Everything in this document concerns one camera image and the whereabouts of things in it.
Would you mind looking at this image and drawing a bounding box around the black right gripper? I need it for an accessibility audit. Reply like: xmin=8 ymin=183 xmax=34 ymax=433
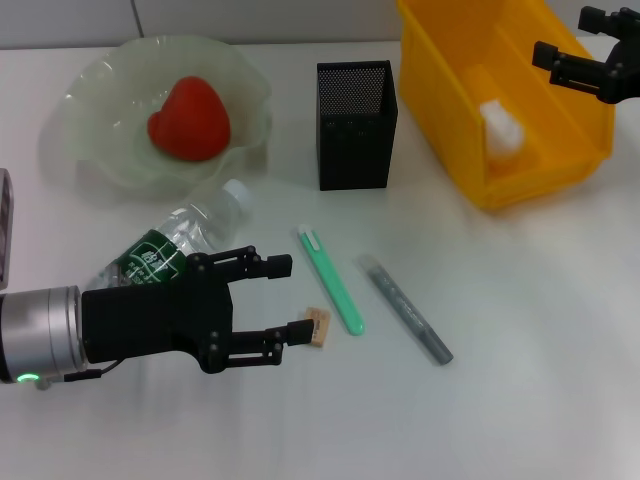
xmin=532 ymin=5 xmax=640 ymax=106

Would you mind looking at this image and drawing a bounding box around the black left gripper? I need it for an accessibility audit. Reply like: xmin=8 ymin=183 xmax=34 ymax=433
xmin=81 ymin=244 xmax=316 ymax=375

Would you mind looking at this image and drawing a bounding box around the white paper ball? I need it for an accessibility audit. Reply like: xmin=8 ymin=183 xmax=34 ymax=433
xmin=478 ymin=99 xmax=526 ymax=166

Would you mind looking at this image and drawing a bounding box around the clear green-label water bottle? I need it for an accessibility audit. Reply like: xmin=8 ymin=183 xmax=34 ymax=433
xmin=94 ymin=179 xmax=258 ymax=291

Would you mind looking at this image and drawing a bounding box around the red orange fruit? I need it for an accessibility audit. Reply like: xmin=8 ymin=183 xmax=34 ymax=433
xmin=146 ymin=75 xmax=233 ymax=162

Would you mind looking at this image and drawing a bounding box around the green pen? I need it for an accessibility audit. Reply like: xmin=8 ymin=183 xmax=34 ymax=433
xmin=296 ymin=223 xmax=366 ymax=337

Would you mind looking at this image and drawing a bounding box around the small beige eraser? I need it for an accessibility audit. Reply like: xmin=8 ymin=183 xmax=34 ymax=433
xmin=302 ymin=305 xmax=332 ymax=349

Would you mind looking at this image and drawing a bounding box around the grey marker pen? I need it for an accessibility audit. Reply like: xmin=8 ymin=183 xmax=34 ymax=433
xmin=352 ymin=253 xmax=455 ymax=367

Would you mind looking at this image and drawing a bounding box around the black mesh pen holder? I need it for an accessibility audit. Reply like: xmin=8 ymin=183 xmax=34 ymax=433
xmin=315 ymin=59 xmax=400 ymax=192

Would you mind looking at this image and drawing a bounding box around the pale green wavy fruit plate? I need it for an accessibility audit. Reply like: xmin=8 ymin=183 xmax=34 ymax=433
xmin=42 ymin=33 xmax=274 ymax=204

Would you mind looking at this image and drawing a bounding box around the yellow plastic bin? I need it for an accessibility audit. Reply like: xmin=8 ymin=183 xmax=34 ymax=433
xmin=396 ymin=0 xmax=617 ymax=211

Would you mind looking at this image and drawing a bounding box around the left gripper connector cable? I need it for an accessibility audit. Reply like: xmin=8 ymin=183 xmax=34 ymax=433
xmin=37 ymin=357 xmax=124 ymax=391

